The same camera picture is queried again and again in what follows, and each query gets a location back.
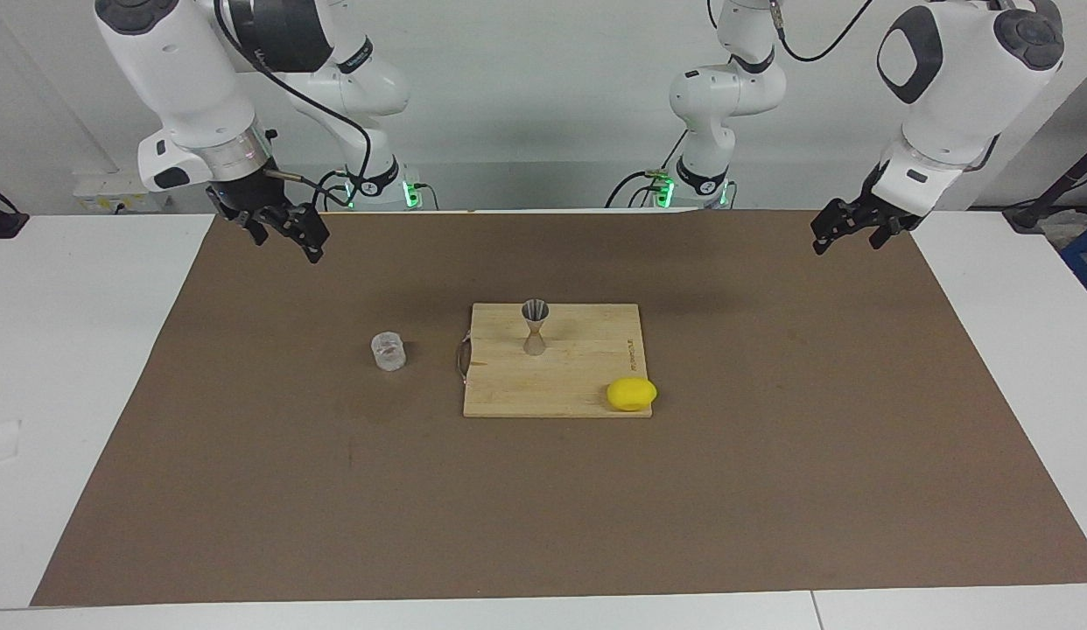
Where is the clear glass cup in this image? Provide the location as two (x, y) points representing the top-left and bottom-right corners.
(371, 332), (408, 373)

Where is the metal jigger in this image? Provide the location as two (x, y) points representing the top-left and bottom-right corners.
(520, 299), (551, 356)

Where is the white power strip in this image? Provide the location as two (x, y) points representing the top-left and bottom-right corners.
(74, 171), (172, 215)

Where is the black stand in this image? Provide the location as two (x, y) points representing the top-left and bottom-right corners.
(1003, 140), (1087, 233)

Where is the black clamp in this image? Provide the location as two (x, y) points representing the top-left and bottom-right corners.
(0, 184), (30, 239)

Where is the brown table mat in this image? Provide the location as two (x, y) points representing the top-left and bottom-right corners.
(30, 208), (1087, 607)

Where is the yellow lemon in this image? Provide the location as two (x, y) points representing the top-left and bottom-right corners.
(606, 377), (659, 412)

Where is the wooden cutting board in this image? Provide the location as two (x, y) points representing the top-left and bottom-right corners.
(456, 303), (654, 419)

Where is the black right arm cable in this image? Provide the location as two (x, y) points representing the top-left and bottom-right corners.
(213, 0), (374, 207)

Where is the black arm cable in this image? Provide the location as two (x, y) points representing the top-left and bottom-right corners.
(767, 0), (1004, 172)
(213, 0), (374, 207)

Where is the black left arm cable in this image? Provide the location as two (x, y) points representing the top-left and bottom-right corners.
(767, 0), (1004, 172)

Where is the black base cable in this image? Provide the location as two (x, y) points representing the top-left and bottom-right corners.
(607, 131), (689, 208)

